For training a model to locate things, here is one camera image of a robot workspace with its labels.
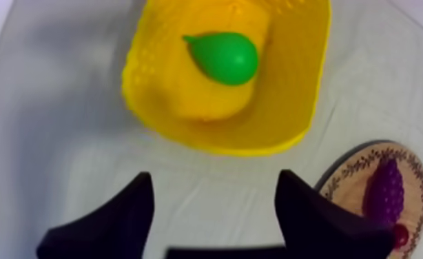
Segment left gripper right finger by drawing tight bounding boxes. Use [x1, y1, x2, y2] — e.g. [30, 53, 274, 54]
[274, 169, 396, 259]

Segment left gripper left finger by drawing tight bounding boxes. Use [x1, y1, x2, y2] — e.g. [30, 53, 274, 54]
[36, 172, 155, 259]

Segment round wooden board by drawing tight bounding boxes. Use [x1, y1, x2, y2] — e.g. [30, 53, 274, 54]
[314, 139, 423, 259]

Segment yellow plastic basket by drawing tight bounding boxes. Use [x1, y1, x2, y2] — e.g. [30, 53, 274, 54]
[121, 0, 333, 157]

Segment purple toy grapes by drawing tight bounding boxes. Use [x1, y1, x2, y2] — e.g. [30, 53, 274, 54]
[364, 158, 406, 228]

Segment small red fruit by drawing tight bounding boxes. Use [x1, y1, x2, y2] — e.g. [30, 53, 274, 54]
[392, 224, 410, 249]

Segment green toy pear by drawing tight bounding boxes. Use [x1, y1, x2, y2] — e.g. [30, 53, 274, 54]
[182, 32, 260, 87]

